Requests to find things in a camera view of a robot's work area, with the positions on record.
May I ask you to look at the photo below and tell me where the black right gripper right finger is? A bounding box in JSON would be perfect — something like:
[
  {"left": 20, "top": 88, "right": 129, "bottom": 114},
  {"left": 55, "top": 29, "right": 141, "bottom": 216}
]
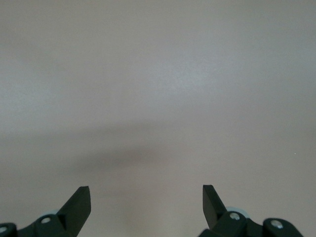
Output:
[{"left": 199, "top": 184, "right": 304, "bottom": 237}]

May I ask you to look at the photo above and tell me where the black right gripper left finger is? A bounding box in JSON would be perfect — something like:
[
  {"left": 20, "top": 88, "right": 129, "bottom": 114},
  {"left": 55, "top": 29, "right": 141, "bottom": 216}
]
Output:
[{"left": 0, "top": 186, "right": 92, "bottom": 237}]

